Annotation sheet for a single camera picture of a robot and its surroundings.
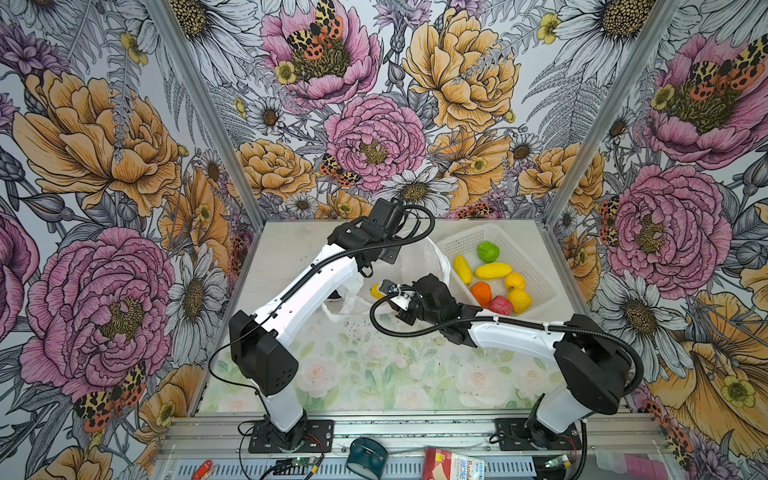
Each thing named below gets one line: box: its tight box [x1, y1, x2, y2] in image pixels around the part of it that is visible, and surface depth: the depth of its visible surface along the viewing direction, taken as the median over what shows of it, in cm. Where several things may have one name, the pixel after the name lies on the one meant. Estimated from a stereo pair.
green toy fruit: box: [477, 240, 500, 263], surface depth 108 cm
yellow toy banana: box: [474, 263, 513, 279], surface depth 104 cm
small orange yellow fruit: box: [453, 255, 473, 285], surface depth 105 cm
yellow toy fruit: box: [507, 288, 533, 314], surface depth 94 cm
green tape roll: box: [346, 437, 389, 480], surface depth 66 cm
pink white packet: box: [594, 449, 670, 480], surface depth 71 cm
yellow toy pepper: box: [504, 272, 526, 291], surface depth 101 cm
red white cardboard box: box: [422, 447, 486, 480], surface depth 69 cm
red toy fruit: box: [488, 295, 513, 316], surface depth 93 cm
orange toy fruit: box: [470, 282, 492, 307], surface depth 96 cm
